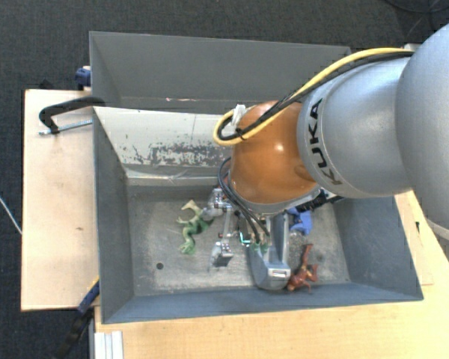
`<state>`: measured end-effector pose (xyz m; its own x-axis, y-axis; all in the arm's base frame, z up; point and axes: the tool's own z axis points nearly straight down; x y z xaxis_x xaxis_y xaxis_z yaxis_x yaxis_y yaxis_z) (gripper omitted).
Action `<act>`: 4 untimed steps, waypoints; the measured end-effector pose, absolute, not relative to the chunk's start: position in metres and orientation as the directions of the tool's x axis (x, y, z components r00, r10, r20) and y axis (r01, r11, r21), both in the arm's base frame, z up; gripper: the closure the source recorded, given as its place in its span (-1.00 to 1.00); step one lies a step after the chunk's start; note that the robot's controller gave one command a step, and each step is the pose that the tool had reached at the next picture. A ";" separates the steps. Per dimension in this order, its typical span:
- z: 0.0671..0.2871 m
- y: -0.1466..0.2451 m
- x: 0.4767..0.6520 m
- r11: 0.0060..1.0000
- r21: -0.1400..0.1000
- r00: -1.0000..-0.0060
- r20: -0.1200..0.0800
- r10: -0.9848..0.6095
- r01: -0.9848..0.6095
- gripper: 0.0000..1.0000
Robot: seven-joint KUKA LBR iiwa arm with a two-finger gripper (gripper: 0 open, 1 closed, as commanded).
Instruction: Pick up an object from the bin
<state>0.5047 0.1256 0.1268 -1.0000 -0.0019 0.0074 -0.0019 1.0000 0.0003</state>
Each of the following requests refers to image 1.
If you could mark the green toy lizard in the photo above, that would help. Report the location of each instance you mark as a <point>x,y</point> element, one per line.
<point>190,232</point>

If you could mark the black cylinder on white bracket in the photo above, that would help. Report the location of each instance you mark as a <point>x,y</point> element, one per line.
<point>314,202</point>

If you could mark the pale wood flat board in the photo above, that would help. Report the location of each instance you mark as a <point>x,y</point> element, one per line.
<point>56,200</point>

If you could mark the grey metal bin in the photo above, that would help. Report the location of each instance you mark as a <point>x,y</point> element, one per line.
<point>164,69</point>

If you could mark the grey curved plastic object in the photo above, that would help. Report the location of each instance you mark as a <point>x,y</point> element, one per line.
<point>275,264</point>

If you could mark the red-brown toy animal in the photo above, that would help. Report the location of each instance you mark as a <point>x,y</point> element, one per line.
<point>301,273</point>

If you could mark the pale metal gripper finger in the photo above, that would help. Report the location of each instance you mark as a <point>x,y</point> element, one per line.
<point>221,253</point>
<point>219,202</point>

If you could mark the blue toy figure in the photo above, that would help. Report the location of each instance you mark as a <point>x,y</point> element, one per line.
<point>303,220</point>

